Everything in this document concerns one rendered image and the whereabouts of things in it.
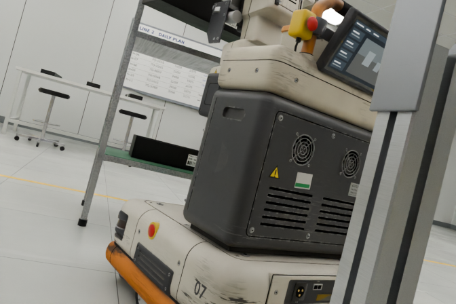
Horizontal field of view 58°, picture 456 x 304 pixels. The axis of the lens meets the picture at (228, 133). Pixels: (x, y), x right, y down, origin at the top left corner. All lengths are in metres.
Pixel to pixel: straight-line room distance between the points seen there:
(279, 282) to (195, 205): 0.30
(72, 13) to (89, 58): 0.73
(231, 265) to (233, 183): 0.19
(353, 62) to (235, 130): 0.37
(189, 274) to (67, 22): 6.20
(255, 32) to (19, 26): 5.84
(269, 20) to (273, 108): 0.57
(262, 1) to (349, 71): 0.46
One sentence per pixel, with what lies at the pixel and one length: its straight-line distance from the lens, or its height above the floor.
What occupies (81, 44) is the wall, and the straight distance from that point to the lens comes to 6.95.
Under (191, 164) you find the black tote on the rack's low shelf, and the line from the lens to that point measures 2.20.
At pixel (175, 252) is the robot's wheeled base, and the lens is 1.13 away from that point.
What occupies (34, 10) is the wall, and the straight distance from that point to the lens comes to 7.09.
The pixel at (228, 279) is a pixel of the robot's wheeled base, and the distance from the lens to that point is 0.97.
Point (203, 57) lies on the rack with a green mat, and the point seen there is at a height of 0.93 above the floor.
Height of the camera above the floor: 0.54
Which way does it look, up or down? 2 degrees up
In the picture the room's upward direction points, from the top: 15 degrees clockwise
